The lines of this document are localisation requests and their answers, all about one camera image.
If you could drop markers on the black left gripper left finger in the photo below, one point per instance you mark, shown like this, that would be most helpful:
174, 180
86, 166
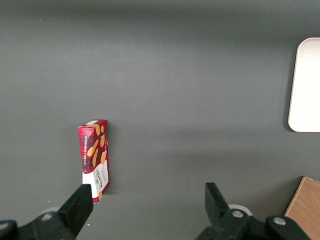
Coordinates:
77, 207

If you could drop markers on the wooden drawer cabinet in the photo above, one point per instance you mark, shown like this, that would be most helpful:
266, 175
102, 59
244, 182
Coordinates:
306, 207

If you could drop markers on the red tartan shortbread box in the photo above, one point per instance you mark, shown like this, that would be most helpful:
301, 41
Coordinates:
95, 155

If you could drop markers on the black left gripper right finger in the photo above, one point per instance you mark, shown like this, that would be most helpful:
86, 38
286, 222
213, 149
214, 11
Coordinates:
216, 207

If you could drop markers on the beige rectangular tray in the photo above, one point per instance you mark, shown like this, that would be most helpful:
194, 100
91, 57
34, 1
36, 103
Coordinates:
306, 85

